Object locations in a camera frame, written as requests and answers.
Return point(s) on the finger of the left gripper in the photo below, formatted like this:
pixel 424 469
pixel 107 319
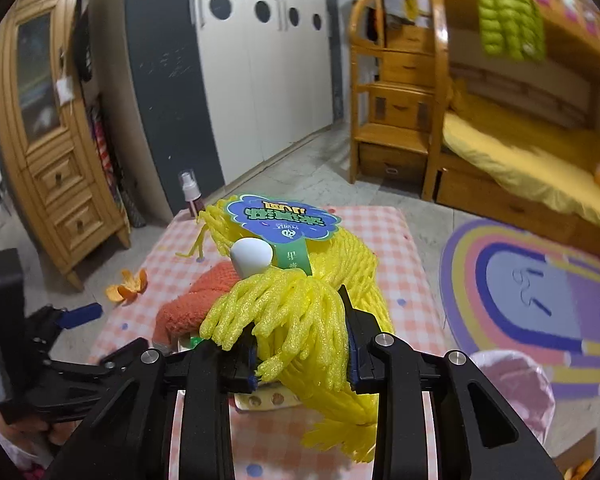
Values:
pixel 70 319

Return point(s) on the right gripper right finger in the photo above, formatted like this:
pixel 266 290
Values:
pixel 437 413

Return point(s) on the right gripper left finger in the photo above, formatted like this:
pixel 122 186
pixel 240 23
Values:
pixel 159 401

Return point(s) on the orange peel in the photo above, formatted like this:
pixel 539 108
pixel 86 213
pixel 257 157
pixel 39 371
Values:
pixel 129 288

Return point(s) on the yellow foam fruit net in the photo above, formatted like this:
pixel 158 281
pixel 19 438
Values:
pixel 300 328

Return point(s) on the trash bin with pink bag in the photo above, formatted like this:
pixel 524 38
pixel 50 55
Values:
pixel 523 384

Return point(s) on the person's left hand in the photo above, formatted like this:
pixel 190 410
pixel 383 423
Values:
pixel 31 431

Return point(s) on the orange peels on cardboard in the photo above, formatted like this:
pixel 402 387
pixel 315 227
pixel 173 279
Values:
pixel 579 471

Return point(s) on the brown cardboard sheet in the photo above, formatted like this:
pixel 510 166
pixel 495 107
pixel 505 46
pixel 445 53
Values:
pixel 577 453

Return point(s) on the orange brown cloth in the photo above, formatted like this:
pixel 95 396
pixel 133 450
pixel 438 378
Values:
pixel 184 314

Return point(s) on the pink checkered tablecloth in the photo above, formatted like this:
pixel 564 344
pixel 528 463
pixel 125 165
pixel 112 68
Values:
pixel 268 445

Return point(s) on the rainbow oval rug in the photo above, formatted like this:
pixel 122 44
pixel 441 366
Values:
pixel 507 289

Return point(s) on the small spray bottle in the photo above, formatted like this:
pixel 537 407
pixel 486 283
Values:
pixel 191 192

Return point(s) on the wooden corner cabinet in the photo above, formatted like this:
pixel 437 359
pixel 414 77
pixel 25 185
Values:
pixel 50 158

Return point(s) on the white plastic cap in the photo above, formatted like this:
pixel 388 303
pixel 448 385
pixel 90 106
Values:
pixel 251 256

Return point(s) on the blue green product label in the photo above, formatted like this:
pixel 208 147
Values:
pixel 287 226

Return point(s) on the wooden bunk bed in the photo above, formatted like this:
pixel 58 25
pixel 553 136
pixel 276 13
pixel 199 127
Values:
pixel 513 165

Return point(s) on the white wardrobe with round holes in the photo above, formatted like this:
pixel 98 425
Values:
pixel 224 85

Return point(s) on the wooden stair drawers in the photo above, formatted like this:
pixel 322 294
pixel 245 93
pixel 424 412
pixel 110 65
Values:
pixel 399 67

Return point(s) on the green puffer jacket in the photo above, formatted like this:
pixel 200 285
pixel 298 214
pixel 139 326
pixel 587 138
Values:
pixel 512 29

